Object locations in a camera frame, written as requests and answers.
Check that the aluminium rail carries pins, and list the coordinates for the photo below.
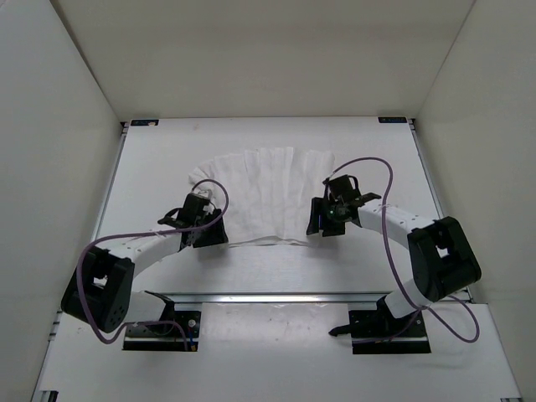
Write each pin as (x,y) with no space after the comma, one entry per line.
(276,298)

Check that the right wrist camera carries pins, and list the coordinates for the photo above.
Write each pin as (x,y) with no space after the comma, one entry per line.
(334,185)

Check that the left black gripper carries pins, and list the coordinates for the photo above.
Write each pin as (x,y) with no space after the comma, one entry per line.
(217,235)

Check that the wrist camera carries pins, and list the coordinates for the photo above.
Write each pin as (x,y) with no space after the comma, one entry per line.
(206,193)
(334,185)

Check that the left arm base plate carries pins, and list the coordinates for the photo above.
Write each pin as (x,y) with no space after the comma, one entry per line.
(167,331)

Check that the left blue corner label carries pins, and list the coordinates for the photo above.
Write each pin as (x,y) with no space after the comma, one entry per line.
(144,122)

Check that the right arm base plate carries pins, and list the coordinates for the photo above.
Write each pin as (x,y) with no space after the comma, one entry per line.
(376,331)

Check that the blue corner label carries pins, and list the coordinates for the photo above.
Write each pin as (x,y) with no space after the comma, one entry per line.
(144,122)
(392,120)

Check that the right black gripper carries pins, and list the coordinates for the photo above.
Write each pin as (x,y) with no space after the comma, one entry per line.
(316,205)

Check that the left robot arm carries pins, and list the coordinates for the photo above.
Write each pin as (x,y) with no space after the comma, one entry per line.
(99,292)

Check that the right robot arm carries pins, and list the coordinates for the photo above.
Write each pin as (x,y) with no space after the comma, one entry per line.
(441,258)

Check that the right blue corner label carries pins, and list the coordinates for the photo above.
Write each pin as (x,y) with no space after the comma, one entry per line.
(392,120)

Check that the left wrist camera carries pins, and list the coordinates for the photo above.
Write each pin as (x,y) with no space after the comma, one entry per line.
(206,193)

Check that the white pleated skirt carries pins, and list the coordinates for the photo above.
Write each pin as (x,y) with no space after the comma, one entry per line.
(270,193)

